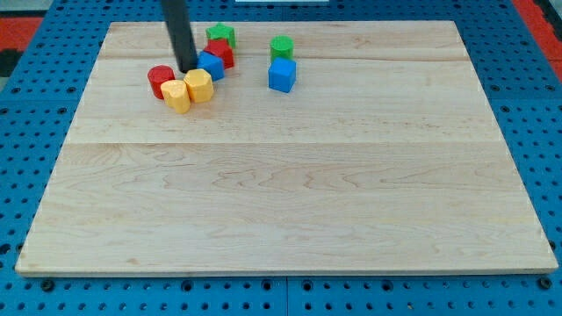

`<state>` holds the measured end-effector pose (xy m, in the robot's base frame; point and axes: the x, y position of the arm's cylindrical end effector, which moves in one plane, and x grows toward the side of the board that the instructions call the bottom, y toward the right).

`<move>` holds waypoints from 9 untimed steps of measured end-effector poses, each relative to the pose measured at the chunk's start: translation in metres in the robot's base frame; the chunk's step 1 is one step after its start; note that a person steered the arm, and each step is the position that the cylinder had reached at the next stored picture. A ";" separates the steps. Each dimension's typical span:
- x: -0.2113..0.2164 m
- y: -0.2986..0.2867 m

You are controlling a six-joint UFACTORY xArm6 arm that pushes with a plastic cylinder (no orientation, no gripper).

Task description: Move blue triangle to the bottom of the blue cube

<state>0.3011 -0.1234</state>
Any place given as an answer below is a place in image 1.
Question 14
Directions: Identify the blue triangle block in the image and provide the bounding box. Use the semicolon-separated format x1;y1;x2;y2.
197;51;225;81

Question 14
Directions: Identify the blue cube block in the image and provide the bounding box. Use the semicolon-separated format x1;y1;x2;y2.
268;57;297;93

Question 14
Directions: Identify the red block behind triangle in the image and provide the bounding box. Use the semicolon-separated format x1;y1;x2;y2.
204;39;234;69

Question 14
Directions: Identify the light wooden board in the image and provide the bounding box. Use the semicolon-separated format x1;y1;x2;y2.
16;21;558;277

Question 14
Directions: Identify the yellow hexagon block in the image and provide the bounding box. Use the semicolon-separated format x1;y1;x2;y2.
184;68;214;103

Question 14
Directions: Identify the green cylinder block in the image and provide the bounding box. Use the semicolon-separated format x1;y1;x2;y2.
270;35;294;61

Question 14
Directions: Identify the yellow heart block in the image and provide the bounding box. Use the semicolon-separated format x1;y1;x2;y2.
161;80;191;114

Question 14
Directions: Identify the green star block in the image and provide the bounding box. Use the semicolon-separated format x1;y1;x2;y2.
205;22;236;48

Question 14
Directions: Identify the red cylinder block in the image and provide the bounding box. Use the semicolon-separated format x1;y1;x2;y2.
147;65;176;99

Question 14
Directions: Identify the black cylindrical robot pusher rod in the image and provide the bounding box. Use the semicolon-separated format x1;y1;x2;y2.
161;0;198;73

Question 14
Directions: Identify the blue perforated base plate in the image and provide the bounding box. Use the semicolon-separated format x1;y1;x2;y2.
1;0;561;315

